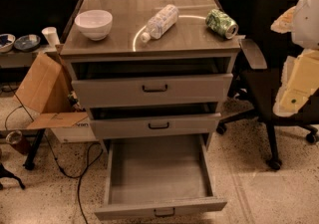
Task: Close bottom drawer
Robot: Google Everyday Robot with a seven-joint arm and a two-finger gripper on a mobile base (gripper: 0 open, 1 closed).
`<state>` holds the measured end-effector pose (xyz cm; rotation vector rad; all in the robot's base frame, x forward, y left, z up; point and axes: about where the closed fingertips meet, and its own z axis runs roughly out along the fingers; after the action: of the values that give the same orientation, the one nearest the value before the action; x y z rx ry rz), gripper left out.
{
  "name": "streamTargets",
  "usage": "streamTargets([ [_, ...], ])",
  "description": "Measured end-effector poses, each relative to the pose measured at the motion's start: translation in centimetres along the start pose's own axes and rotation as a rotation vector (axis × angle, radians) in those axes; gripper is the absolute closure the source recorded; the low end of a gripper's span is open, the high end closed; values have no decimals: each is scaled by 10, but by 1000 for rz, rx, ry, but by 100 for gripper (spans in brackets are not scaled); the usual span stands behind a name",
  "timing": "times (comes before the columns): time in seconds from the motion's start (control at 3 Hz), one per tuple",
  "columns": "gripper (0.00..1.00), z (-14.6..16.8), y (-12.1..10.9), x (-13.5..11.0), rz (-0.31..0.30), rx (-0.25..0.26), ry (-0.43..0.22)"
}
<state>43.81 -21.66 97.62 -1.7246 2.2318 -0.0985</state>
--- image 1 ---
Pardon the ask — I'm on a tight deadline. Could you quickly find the grey top drawer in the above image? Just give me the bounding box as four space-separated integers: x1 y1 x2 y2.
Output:
72 74 232 108

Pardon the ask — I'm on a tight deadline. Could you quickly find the black tripod foot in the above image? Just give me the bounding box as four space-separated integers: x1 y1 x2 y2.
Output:
0 163 25 189

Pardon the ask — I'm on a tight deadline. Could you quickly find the grey drawer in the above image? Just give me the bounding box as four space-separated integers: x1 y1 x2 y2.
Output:
91 112 221 139
95 134 226 221
72 74 232 108

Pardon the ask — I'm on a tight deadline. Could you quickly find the black stand leg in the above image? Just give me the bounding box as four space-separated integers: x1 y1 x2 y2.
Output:
23 129 45 170

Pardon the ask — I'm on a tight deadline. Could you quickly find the green soda can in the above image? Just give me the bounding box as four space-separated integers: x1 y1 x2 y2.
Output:
205 9 238 40

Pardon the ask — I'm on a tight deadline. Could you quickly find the blue white bowl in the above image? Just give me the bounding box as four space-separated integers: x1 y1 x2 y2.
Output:
0 34 16 53

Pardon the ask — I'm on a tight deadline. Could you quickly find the brown cardboard box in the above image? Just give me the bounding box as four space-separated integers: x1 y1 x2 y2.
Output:
15 52 96 142

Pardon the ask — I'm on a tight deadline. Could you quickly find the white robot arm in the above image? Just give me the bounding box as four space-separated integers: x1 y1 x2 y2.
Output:
270 0 319 116

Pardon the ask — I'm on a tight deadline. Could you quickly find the brown cup on floor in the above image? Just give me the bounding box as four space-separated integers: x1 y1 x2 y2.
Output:
6 130 31 155

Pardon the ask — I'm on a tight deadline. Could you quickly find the grey bottom drawer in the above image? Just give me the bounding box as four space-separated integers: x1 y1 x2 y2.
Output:
95 134 226 221

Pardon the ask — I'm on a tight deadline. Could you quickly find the black floor cable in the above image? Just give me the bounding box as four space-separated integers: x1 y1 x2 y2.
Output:
4 83 105 224

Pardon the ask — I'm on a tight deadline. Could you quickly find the white paper cup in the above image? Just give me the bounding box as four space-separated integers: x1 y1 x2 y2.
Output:
42 27 60 47

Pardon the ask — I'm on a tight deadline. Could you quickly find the grey middle drawer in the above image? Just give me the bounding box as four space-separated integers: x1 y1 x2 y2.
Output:
91 112 221 139

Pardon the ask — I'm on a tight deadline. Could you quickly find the black office chair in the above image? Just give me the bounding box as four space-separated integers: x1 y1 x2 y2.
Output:
216 0 319 170

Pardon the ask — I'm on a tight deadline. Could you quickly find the clear plastic water bottle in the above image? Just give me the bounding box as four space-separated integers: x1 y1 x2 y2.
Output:
141 4 178 43

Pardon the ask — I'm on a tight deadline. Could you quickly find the grey drawer cabinet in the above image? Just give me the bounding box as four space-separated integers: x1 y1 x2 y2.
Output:
59 0 242 156

